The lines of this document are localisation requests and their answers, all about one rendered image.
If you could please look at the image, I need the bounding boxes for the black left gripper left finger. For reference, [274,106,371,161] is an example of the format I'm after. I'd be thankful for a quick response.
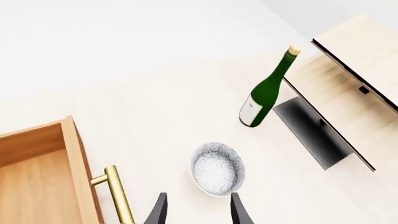
[143,192,169,224]

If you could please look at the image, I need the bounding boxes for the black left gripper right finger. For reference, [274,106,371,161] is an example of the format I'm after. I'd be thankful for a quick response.
[230,192,256,224]

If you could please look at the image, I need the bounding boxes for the patterned grey white bowl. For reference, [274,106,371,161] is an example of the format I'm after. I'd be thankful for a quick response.
[190,141,246,198]

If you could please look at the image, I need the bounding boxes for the open wooden drawer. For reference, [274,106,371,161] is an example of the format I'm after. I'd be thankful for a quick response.
[0,114,105,224]

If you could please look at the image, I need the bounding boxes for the green wine bottle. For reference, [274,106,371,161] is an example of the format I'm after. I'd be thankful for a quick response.
[238,45,302,129]

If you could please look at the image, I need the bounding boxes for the pale wooden table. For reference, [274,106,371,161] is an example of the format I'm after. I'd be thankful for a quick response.
[272,13,398,173]

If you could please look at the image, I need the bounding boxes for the brass drawer handle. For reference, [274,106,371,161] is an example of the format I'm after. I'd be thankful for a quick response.
[89,164,137,224]

